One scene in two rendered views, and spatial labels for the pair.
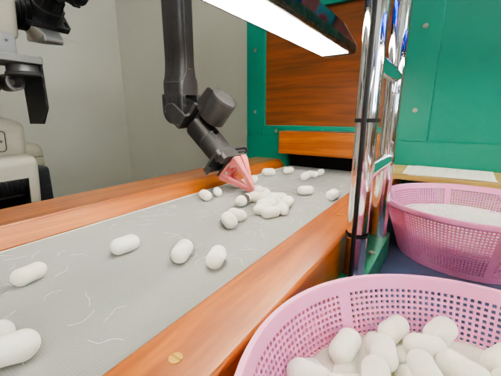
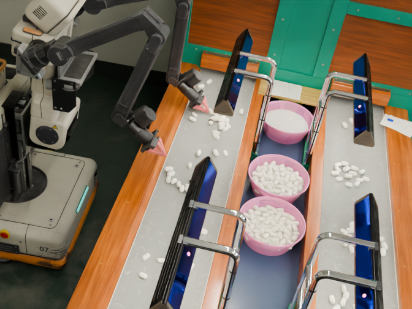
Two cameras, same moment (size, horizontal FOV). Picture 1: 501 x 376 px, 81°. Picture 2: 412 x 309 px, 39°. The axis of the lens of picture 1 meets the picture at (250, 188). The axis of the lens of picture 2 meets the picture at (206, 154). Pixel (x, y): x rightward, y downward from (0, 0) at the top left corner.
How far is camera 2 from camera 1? 228 cm
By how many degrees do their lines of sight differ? 36
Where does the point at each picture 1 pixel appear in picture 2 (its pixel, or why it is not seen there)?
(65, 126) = not seen: outside the picture
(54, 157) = not seen: outside the picture
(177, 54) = (178, 58)
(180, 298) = (225, 165)
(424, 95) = (279, 48)
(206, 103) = (190, 78)
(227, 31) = not seen: outside the picture
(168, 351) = (238, 174)
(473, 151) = (296, 76)
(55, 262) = (185, 160)
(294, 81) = (211, 22)
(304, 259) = (247, 152)
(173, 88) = (174, 71)
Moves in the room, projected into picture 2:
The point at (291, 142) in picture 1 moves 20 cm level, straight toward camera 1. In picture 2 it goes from (209, 62) to (219, 84)
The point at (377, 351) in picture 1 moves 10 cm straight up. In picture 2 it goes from (263, 168) to (268, 151)
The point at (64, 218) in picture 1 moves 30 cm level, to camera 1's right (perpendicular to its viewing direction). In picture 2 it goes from (166, 144) to (228, 135)
